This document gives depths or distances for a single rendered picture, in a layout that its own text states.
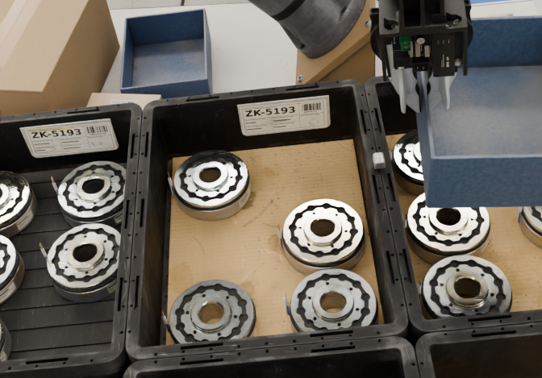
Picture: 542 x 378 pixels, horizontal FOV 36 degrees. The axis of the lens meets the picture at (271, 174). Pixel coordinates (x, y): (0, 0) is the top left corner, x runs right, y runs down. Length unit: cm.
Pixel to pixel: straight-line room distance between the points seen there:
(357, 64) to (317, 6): 11
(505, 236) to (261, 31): 71
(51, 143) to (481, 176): 65
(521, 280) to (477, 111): 25
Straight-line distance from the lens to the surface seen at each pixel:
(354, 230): 104
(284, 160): 117
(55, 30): 144
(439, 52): 70
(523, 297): 104
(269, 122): 115
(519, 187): 79
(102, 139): 118
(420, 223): 105
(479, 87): 92
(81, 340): 105
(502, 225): 110
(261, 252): 107
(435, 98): 82
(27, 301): 110
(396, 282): 91
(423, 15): 68
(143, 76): 154
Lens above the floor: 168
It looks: 48 degrees down
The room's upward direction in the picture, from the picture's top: 8 degrees counter-clockwise
